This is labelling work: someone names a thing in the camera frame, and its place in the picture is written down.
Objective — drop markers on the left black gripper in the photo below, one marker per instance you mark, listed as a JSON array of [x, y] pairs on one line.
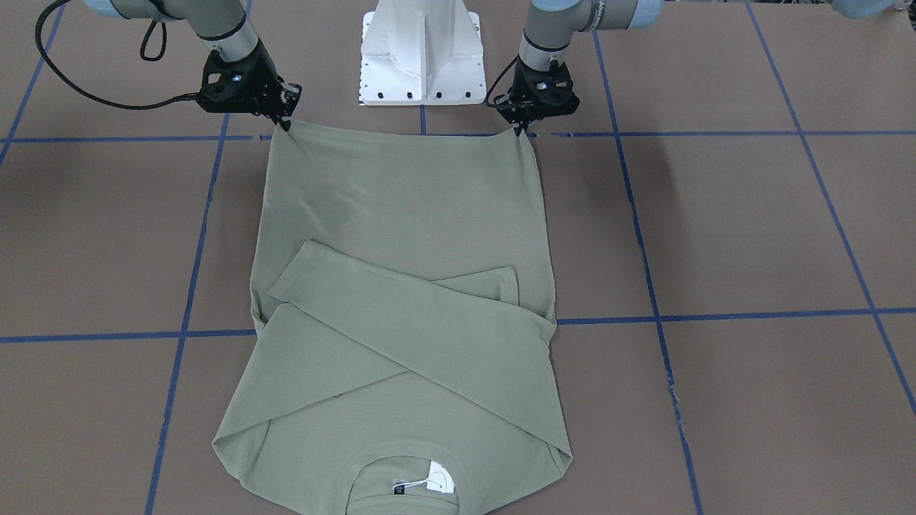
[[522, 119]]

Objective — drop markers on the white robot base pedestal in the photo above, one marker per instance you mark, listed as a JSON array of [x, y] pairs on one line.
[[421, 53]]

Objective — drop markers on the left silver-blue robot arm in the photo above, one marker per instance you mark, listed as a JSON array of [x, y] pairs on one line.
[[550, 26]]

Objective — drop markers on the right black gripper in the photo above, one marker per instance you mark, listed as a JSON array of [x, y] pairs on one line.
[[265, 76]]

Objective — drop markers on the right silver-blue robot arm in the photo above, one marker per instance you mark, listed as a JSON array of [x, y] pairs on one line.
[[220, 25]]

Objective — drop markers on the olive green long-sleeve shirt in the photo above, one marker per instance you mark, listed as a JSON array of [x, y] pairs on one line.
[[403, 300]]

